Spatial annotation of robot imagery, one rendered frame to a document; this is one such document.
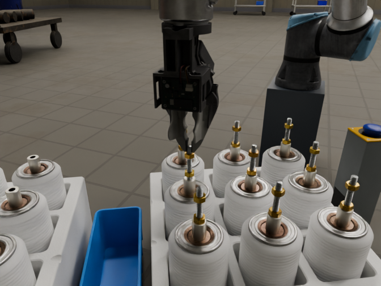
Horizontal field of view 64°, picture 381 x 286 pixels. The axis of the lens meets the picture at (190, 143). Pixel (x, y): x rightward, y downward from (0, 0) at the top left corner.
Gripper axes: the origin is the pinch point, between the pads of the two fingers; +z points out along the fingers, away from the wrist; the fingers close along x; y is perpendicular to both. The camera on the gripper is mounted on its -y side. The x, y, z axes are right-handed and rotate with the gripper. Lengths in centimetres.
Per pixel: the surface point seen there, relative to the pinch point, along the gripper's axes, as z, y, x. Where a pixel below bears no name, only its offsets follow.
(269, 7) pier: 20, -1036, -26
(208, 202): 10.3, 2.4, 4.1
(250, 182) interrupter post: 8.1, -2.8, 10.9
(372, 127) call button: 2.0, -21.3, 34.4
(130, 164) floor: 35, -45, -36
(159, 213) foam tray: 17.0, -0.1, -6.6
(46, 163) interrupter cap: 9.6, -0.7, -32.6
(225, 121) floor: 35, -97, -8
